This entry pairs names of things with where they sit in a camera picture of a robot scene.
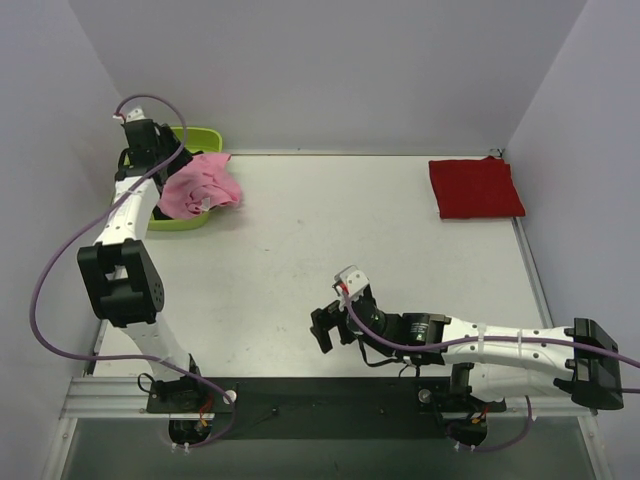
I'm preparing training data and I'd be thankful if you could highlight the green plastic basin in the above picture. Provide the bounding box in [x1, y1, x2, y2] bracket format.
[148, 125, 223, 231]

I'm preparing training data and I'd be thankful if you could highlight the pink t shirt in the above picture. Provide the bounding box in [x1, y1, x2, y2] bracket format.
[157, 153, 243, 220]

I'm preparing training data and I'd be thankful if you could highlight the red t shirt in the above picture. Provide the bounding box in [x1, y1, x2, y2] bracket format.
[428, 156, 526, 220]

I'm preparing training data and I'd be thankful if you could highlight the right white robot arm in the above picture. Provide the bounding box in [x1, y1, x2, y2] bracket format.
[310, 287, 624, 411]

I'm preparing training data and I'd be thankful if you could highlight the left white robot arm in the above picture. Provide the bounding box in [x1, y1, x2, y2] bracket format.
[77, 113, 205, 412]

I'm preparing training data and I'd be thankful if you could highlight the black t shirt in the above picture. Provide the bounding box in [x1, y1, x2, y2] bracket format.
[151, 149, 203, 221]

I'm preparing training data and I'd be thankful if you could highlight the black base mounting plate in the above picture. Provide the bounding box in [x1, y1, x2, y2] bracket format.
[144, 375, 506, 441]

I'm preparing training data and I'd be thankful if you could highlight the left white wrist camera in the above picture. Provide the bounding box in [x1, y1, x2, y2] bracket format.
[112, 106, 147, 125]

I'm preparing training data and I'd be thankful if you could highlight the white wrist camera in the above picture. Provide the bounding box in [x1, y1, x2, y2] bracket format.
[112, 106, 147, 125]
[333, 265, 370, 301]

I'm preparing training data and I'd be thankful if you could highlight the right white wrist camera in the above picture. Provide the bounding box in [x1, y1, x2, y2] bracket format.
[333, 265, 370, 301]

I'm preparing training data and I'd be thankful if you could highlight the aluminium extrusion rail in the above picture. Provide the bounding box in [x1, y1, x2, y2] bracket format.
[60, 376, 148, 419]

